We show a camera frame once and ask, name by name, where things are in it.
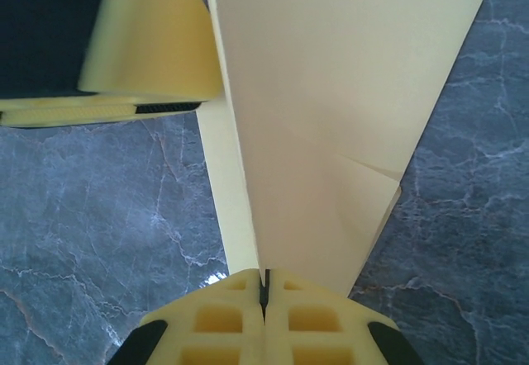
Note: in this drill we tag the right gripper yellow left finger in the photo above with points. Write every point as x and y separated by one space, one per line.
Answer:
215 323

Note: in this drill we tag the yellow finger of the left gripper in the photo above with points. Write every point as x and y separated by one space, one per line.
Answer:
82 113
157 43

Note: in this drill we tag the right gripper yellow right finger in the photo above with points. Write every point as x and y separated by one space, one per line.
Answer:
318 323

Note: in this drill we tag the yellow square paper sheet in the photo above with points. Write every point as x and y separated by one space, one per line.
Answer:
330 92

